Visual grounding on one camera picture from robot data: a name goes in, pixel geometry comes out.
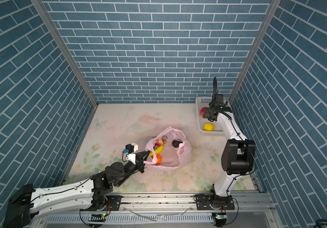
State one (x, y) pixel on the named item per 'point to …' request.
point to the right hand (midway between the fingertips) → (213, 114)
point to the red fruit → (202, 110)
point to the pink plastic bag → (169, 150)
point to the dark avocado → (176, 143)
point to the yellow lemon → (208, 127)
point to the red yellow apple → (160, 142)
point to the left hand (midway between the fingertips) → (153, 154)
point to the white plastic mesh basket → (202, 102)
